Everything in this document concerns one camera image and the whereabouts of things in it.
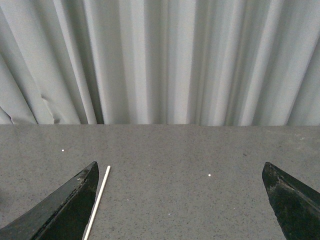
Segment white chopstick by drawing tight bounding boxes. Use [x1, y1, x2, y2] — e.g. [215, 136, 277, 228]
[82, 165, 111, 240]

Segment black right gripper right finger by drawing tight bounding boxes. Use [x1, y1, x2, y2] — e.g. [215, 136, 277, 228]
[262, 162, 320, 240]

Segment white pleated curtain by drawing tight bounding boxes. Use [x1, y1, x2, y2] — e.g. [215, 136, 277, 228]
[0, 0, 320, 126]

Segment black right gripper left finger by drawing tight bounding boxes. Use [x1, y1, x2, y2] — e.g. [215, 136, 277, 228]
[0, 161, 99, 240]

